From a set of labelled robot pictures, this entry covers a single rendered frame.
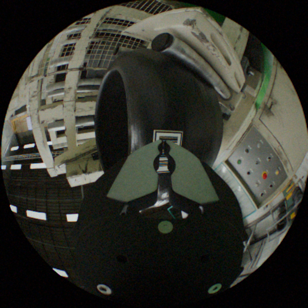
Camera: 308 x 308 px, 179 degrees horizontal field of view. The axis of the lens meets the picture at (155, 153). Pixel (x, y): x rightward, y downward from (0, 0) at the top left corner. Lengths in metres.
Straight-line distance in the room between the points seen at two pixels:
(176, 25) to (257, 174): 0.87
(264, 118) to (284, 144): 0.23
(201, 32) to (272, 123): 0.69
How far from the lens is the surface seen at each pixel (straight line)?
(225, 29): 0.76
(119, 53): 0.44
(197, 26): 0.19
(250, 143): 0.83
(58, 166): 0.95
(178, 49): 0.19
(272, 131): 0.80
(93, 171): 0.83
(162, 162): 0.15
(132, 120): 0.18
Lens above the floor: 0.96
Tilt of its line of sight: 39 degrees up
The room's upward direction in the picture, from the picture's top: 153 degrees counter-clockwise
